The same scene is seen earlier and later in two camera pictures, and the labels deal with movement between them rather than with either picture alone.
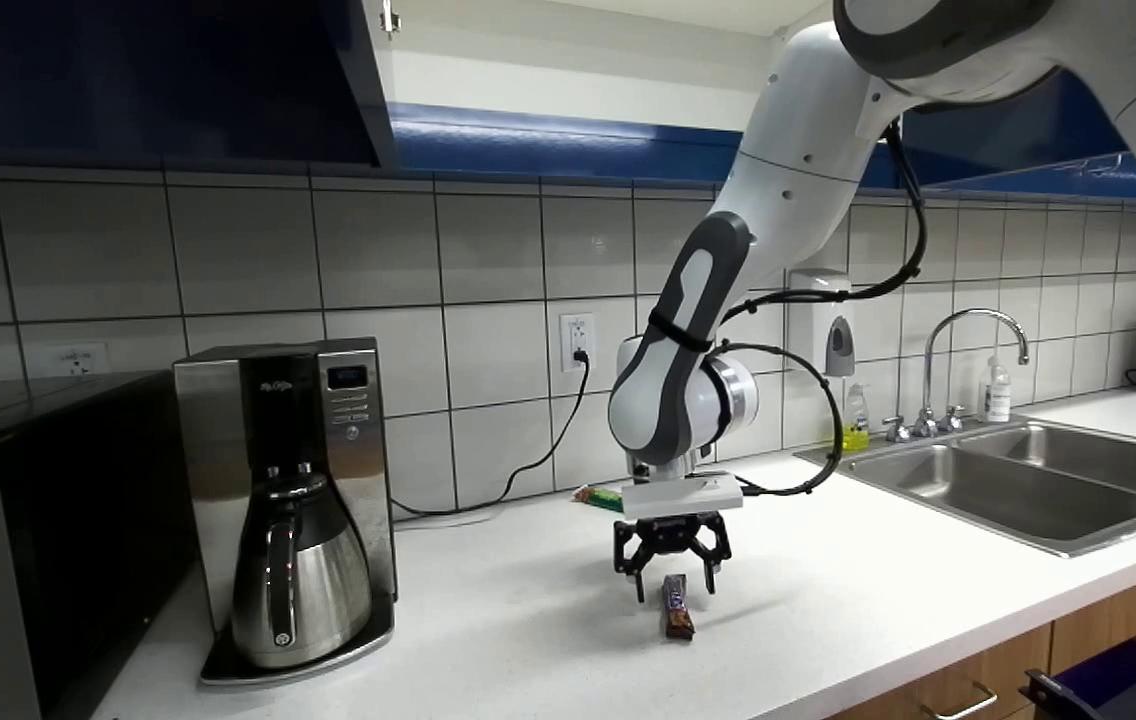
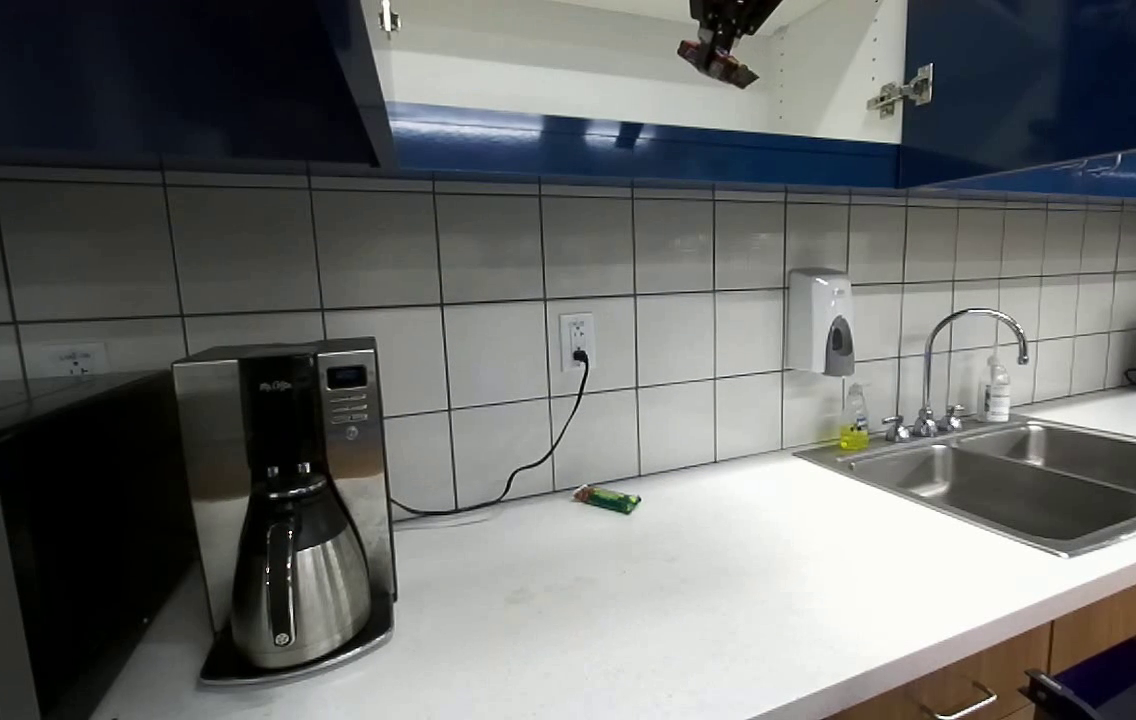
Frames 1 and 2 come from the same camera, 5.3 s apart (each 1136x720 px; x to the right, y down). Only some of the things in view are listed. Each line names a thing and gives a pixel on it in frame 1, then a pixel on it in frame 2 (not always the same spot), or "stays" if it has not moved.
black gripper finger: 629,546 → 714,30
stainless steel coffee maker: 290,476 stays
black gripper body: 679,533 → 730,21
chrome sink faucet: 940,420 stays
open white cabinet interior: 679,65 stays
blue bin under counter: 1131,682 stays
